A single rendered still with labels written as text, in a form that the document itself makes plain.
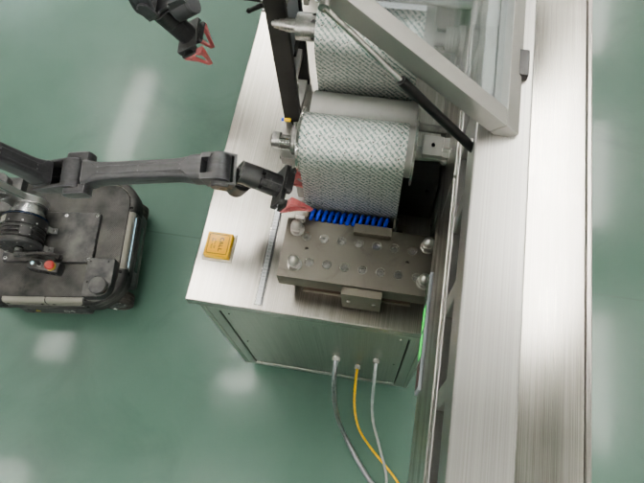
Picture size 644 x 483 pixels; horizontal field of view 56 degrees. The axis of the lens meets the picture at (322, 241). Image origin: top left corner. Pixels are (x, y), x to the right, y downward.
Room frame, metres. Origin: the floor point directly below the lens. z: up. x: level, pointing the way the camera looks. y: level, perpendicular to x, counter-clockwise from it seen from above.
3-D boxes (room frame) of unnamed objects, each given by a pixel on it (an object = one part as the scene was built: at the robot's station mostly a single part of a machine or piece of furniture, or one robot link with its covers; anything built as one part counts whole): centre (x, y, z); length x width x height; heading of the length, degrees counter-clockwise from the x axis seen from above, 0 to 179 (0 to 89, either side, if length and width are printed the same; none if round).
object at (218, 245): (0.67, 0.28, 0.91); 0.07 x 0.07 x 0.02; 74
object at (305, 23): (1.01, -0.04, 1.33); 0.06 x 0.06 x 0.06; 74
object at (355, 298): (0.45, -0.08, 0.96); 0.10 x 0.03 x 0.11; 74
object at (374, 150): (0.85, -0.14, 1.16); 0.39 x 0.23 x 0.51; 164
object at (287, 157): (0.81, 0.04, 1.05); 0.06 x 0.05 x 0.31; 74
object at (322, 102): (0.84, -0.14, 1.17); 0.26 x 0.12 x 0.12; 74
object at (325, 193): (0.67, -0.08, 1.11); 0.23 x 0.01 x 0.18; 74
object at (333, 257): (0.54, -0.09, 1.00); 0.40 x 0.16 x 0.06; 74
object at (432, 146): (0.68, -0.27, 1.28); 0.06 x 0.05 x 0.02; 74
